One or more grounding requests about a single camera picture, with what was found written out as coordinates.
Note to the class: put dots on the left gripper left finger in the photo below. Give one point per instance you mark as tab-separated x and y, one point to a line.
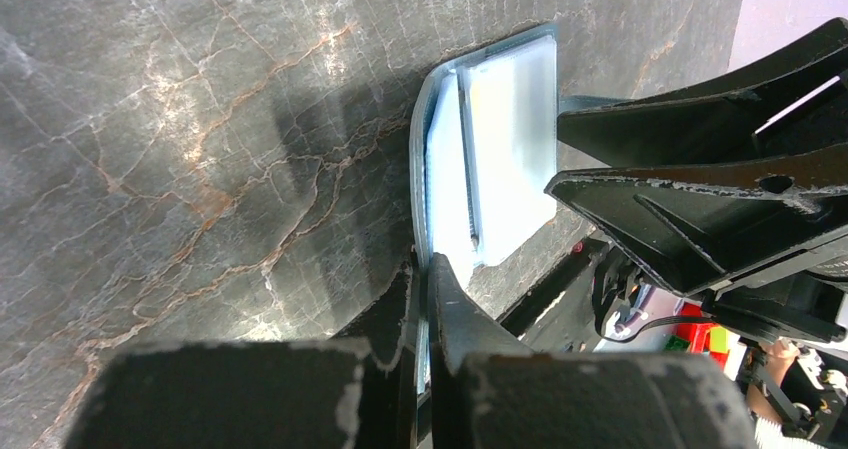
356	389

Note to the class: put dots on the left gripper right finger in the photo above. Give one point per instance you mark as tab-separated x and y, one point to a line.
490	390

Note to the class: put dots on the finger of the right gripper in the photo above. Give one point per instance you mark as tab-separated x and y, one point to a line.
704	122

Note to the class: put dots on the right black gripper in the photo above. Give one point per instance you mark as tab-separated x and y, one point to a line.
718	227

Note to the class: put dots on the blue card holder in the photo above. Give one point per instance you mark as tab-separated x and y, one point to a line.
482	149

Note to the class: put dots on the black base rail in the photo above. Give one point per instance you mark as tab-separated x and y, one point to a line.
556	314

